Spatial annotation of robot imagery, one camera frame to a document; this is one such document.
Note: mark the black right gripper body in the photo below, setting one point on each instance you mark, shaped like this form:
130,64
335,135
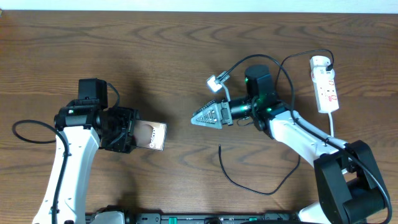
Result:
226,117

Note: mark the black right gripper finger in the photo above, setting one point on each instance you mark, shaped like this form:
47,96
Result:
209,119
207,107

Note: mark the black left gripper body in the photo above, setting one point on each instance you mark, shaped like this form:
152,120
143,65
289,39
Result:
123,130

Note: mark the Samsung Galaxy smartphone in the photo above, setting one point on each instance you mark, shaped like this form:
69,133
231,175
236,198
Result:
150,135

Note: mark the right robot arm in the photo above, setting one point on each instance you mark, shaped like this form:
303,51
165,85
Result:
349,183

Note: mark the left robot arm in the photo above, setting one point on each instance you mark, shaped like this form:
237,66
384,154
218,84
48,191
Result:
84,126

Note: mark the white power strip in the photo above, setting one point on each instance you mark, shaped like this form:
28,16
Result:
324,84

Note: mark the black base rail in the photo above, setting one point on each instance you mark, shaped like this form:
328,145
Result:
156,218

